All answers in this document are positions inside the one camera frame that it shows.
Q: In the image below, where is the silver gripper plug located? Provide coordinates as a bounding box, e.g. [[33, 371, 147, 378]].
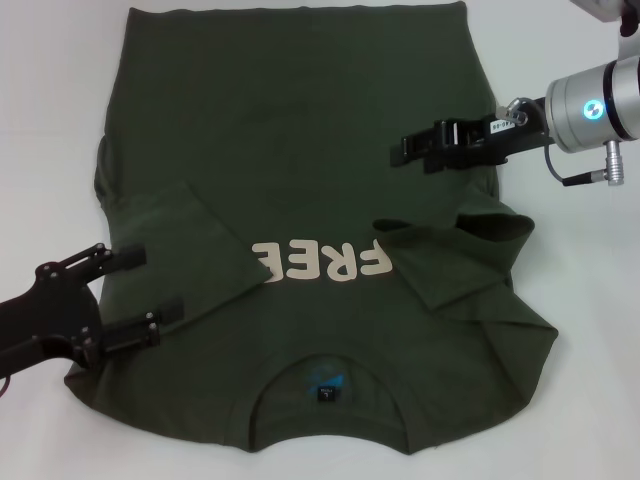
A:
[[496, 97, 532, 127]]

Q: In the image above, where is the silver cable connector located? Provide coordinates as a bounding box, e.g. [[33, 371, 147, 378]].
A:
[[602, 139, 626, 187]]

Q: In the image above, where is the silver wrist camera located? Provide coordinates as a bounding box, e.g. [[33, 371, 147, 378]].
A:
[[569, 0, 640, 24]]

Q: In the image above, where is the dark grey cable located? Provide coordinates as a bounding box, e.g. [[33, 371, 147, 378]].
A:
[[543, 143, 609, 189]]

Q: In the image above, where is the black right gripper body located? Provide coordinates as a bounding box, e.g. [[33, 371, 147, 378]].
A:
[[467, 97, 551, 166]]

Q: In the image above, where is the dark green FREE t-shirt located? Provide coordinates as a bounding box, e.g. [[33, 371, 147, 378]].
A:
[[63, 2, 560, 457]]

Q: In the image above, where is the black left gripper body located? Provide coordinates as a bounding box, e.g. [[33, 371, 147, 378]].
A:
[[0, 259, 101, 371]]

